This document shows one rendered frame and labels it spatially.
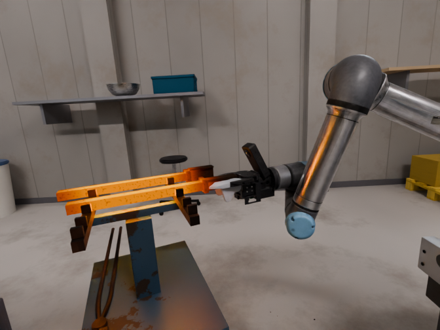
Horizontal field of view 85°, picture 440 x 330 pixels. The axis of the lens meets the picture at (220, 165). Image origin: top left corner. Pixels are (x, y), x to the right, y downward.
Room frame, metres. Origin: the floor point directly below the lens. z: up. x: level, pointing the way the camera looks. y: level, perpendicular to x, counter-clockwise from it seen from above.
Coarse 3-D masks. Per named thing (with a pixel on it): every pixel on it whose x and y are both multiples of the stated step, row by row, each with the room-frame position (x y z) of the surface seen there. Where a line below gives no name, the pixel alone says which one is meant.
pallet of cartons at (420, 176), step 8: (416, 160) 2.87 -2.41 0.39; (424, 160) 2.76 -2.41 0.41; (432, 160) 2.66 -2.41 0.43; (416, 168) 2.86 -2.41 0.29; (424, 168) 2.75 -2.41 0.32; (432, 168) 2.64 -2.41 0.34; (416, 176) 2.84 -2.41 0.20; (424, 176) 2.73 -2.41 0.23; (432, 176) 2.63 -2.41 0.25; (408, 184) 2.92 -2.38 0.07; (416, 184) 2.79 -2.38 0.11; (424, 184) 2.70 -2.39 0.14; (432, 184) 2.61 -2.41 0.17; (432, 192) 2.55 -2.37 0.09
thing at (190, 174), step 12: (192, 168) 0.74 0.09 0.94; (204, 168) 0.75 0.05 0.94; (132, 180) 0.68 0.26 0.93; (144, 180) 0.68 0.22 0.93; (156, 180) 0.69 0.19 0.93; (180, 180) 0.71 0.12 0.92; (192, 180) 0.74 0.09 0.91; (60, 192) 0.60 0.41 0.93; (72, 192) 0.61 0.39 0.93; (84, 192) 0.62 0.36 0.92; (96, 192) 0.63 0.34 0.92; (108, 192) 0.64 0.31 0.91
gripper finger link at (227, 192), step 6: (228, 180) 0.63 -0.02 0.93; (234, 180) 0.63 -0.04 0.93; (210, 186) 0.62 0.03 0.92; (216, 186) 0.61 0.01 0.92; (222, 186) 0.61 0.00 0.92; (228, 186) 0.62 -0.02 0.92; (240, 186) 0.64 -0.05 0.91; (222, 192) 0.62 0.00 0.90; (228, 192) 0.62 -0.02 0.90; (228, 198) 0.62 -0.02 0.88
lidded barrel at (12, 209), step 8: (0, 160) 2.97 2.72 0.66; (8, 160) 3.00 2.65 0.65; (0, 168) 2.82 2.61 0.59; (8, 168) 2.95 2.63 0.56; (0, 176) 2.81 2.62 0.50; (8, 176) 2.92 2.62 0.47; (0, 184) 2.79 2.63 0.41; (8, 184) 2.89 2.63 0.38; (0, 192) 2.77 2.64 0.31; (8, 192) 2.87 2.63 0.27; (0, 200) 2.76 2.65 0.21; (8, 200) 2.84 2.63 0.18; (0, 208) 2.75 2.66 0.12; (8, 208) 2.82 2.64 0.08; (0, 216) 2.74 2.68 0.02
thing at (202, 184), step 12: (204, 180) 0.62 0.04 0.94; (216, 180) 0.63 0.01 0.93; (132, 192) 0.56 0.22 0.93; (144, 192) 0.56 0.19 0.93; (156, 192) 0.57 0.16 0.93; (168, 192) 0.58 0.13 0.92; (204, 192) 0.61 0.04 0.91; (72, 204) 0.50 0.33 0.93; (96, 204) 0.52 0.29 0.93; (108, 204) 0.53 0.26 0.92; (120, 204) 0.54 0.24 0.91
